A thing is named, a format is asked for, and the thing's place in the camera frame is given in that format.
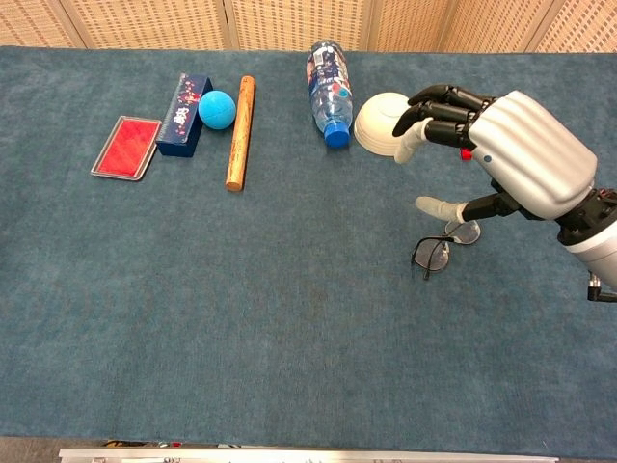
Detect teal felt table cover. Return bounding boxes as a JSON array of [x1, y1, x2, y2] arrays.
[[0, 44, 617, 458]]

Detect wooden round stick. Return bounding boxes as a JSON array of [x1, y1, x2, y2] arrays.
[[225, 74, 257, 193]]

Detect red ink pad clear case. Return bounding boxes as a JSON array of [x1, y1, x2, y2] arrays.
[[90, 115, 163, 182]]

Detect aluminium profile rail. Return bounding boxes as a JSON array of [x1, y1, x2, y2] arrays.
[[58, 447, 560, 463]]

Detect white upturned bowl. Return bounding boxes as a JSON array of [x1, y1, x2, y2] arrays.
[[353, 92, 422, 157]]

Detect blue ball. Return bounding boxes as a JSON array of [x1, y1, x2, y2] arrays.
[[198, 90, 237, 131]]

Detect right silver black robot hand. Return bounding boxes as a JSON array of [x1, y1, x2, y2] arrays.
[[392, 85, 599, 225]]

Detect thin black metal eyeglasses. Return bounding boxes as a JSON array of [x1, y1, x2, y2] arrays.
[[411, 219, 482, 281]]

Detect plastic water bottle blue cap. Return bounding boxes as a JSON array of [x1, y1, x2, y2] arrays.
[[305, 40, 354, 149]]

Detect woven rattan folding screen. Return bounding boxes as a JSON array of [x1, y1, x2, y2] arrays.
[[0, 0, 617, 54]]

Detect dark blue printed box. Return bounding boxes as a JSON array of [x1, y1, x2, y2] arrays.
[[155, 72, 214, 158]]

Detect coloured cable bundle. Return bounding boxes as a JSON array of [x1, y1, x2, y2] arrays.
[[99, 438, 242, 450]]

